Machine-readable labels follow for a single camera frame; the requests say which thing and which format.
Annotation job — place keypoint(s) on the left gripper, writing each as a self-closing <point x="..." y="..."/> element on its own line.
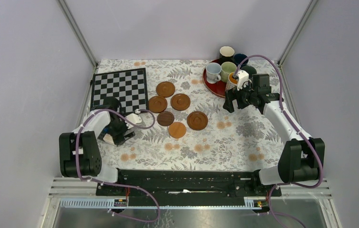
<point x="128" y="135"/>

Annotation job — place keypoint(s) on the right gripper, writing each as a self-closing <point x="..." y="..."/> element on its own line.
<point x="232" y="94"/>

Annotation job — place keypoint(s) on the floral mug orange inside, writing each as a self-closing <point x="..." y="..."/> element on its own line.
<point x="231" y="82"/>

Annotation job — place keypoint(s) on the brown ringed coaster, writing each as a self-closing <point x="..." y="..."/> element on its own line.
<point x="180" y="102"/>
<point x="157" y="104"/>
<point x="197" y="120"/>
<point x="165" y="89"/>

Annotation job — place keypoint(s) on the dark walnut coaster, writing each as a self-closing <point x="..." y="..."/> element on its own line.
<point x="165" y="118"/>

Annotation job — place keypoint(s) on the light wood coaster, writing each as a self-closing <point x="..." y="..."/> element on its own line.
<point x="177" y="130"/>

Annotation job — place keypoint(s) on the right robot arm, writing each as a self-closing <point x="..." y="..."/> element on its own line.
<point x="302" y="156"/>

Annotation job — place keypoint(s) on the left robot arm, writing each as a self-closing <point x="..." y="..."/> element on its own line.
<point x="79" y="148"/>

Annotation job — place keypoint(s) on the toy block assembly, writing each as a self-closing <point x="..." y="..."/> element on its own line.
<point x="111" y="136"/>

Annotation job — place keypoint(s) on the red round tray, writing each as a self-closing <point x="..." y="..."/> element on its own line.
<point x="217" y="88"/>

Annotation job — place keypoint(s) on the dark green mug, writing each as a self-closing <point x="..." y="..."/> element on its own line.
<point x="249" y="69"/>

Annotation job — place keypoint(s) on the pale green mug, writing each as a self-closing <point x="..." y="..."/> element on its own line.
<point x="226" y="69"/>

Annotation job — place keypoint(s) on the light blue white mug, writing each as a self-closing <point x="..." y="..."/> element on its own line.
<point x="213" y="71"/>

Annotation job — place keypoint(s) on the dark blue mug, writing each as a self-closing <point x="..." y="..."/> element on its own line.
<point x="238" y="58"/>

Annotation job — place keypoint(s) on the black mug white inside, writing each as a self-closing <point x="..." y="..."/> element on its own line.
<point x="226" y="54"/>

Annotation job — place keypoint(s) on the black white chessboard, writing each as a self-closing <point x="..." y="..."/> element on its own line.
<point x="127" y="86"/>

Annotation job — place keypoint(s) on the floral tablecloth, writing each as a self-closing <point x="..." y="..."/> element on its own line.
<point x="240" y="141"/>

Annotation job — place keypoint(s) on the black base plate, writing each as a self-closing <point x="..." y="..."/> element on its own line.
<point x="187" y="188"/>

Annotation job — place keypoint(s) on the aluminium frame rail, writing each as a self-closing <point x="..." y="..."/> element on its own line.
<point x="74" y="193"/>

